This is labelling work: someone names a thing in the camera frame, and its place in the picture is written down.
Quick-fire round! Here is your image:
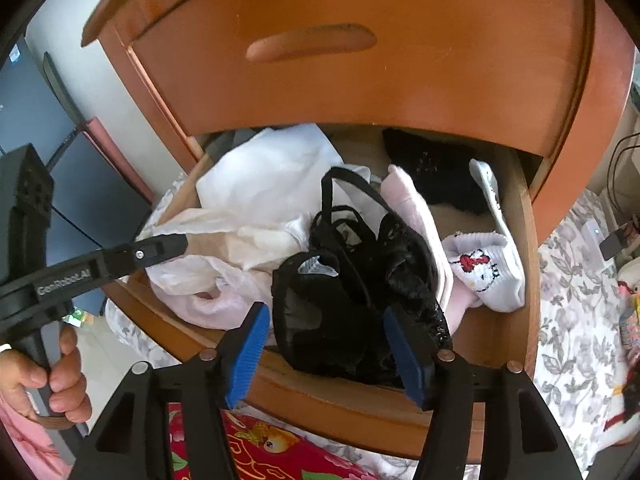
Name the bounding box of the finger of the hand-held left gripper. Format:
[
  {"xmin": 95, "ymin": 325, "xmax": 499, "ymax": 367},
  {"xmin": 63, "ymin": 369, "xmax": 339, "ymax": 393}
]
[{"xmin": 102, "ymin": 233, "xmax": 189, "ymax": 281}]

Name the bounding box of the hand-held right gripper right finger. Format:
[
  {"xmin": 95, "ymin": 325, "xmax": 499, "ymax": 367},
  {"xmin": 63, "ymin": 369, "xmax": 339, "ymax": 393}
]
[{"xmin": 382, "ymin": 305, "xmax": 571, "ymax": 480}]

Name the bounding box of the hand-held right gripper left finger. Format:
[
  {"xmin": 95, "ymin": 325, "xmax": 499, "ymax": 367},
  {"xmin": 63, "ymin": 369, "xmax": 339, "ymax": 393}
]
[{"xmin": 75, "ymin": 302, "xmax": 271, "ymax": 480}]

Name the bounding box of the wooden drawer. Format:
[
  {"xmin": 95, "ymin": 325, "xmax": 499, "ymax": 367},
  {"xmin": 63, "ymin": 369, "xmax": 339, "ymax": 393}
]
[
  {"xmin": 102, "ymin": 125, "xmax": 547, "ymax": 461},
  {"xmin": 125, "ymin": 0, "xmax": 597, "ymax": 161}
]

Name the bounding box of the black lace bra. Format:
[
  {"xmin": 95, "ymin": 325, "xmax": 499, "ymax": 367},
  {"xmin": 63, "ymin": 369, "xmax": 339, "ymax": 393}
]
[{"xmin": 271, "ymin": 166, "xmax": 454, "ymax": 387}]

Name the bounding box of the person's left hand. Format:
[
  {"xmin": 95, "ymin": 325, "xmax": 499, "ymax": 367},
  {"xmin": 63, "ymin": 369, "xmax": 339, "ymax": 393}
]
[{"xmin": 0, "ymin": 329, "xmax": 94, "ymax": 423}]

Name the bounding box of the pale pink garment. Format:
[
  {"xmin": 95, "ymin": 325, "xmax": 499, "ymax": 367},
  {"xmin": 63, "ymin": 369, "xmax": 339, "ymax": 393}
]
[{"xmin": 149, "ymin": 254, "xmax": 273, "ymax": 332}]

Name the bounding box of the blue-grey refrigerator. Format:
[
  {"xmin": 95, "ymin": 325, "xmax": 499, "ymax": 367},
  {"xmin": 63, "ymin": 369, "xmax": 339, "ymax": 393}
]
[{"xmin": 0, "ymin": 35, "xmax": 153, "ymax": 328}]

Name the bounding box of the cream crumpled garment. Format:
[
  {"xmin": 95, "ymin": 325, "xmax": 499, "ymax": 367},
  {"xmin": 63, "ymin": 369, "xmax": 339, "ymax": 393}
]
[{"xmin": 139, "ymin": 204, "xmax": 313, "ymax": 283}]

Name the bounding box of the red floral blanket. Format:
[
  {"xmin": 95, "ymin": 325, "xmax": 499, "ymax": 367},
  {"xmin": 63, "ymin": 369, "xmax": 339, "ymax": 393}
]
[{"xmin": 167, "ymin": 402, "xmax": 383, "ymax": 480}]

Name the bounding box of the reddish brown wooden board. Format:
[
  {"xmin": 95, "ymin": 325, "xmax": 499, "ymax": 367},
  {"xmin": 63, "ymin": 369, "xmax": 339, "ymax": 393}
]
[{"xmin": 81, "ymin": 116, "xmax": 157, "ymax": 207}]

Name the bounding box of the white cartoon cat sock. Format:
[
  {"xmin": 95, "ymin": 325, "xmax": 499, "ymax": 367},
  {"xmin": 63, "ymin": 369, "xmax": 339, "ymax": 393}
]
[
  {"xmin": 469, "ymin": 158, "xmax": 517, "ymax": 243},
  {"xmin": 441, "ymin": 230, "xmax": 527, "ymax": 314}
]

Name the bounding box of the grey garment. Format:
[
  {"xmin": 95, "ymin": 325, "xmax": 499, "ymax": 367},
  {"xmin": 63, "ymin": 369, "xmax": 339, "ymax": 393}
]
[{"xmin": 204, "ymin": 130, "xmax": 262, "ymax": 162}]

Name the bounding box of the white thin garment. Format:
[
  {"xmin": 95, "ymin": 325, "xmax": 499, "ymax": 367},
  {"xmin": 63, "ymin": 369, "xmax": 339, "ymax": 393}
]
[{"xmin": 195, "ymin": 125, "xmax": 373, "ymax": 241}]

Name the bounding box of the floral bedsheet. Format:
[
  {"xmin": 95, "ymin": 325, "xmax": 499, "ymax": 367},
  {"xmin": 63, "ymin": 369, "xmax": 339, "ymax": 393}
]
[{"xmin": 104, "ymin": 170, "xmax": 640, "ymax": 480}]

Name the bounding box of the black lace garment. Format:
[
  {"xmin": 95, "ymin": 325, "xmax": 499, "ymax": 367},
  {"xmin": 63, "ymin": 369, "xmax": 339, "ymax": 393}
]
[{"xmin": 382, "ymin": 127, "xmax": 490, "ymax": 217}]

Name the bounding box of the colourful toy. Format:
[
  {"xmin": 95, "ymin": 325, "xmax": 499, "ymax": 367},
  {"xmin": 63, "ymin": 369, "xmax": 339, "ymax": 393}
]
[{"xmin": 616, "ymin": 265, "xmax": 640, "ymax": 361}]

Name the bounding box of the black charger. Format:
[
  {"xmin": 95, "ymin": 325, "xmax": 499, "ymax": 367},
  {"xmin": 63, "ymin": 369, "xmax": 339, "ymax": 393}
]
[{"xmin": 599, "ymin": 224, "xmax": 640, "ymax": 262}]

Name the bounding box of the closed wooden drawer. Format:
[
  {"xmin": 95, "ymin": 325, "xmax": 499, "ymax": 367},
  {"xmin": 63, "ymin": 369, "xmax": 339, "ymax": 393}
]
[{"xmin": 125, "ymin": 0, "xmax": 597, "ymax": 161}]

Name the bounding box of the wooden nightstand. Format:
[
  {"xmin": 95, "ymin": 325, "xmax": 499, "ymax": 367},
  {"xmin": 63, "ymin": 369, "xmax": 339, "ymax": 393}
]
[{"xmin": 80, "ymin": 0, "xmax": 637, "ymax": 461}]

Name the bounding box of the black cable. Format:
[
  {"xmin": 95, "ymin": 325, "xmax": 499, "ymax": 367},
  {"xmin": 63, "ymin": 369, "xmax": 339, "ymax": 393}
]
[{"xmin": 606, "ymin": 131, "xmax": 640, "ymax": 198}]

